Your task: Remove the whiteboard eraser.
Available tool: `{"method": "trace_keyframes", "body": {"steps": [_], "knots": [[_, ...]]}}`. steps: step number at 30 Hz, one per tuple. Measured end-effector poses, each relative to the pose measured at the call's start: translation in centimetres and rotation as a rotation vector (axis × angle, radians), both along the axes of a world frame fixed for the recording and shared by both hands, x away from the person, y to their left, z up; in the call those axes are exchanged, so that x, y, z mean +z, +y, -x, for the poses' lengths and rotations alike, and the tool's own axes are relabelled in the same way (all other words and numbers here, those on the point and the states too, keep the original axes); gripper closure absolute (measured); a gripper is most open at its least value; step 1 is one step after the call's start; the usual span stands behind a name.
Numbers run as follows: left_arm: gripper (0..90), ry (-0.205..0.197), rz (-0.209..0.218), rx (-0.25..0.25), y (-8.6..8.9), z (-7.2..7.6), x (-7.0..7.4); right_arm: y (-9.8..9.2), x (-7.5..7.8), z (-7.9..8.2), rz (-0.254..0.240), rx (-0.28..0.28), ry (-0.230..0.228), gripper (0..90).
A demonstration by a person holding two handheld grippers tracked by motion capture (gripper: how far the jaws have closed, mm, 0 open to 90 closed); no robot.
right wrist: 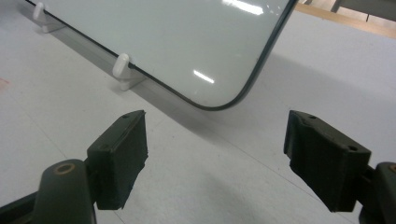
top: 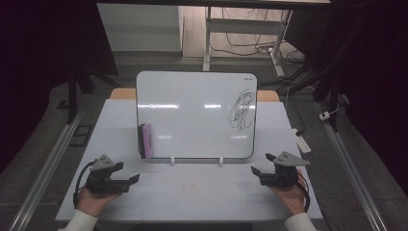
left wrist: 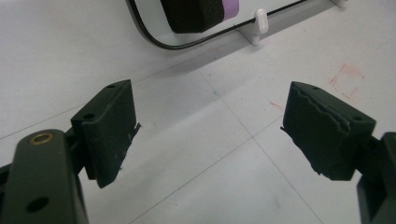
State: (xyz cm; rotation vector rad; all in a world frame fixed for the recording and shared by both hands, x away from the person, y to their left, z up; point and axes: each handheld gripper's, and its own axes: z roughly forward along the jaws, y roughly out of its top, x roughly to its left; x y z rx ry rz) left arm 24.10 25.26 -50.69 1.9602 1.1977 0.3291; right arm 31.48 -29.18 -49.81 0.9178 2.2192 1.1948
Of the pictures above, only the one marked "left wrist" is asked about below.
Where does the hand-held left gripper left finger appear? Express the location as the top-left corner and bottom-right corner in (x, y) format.
(70, 78), (142, 189)

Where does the white whiteboard with black rim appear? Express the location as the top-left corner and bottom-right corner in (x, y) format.
(125, 0), (309, 50)

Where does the white whiteboard foot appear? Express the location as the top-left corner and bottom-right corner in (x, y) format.
(239, 8), (269, 47)

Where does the purple and black foam eraser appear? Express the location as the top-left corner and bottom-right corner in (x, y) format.
(159, 0), (241, 35)

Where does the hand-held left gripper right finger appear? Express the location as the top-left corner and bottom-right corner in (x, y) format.
(280, 81), (377, 181)

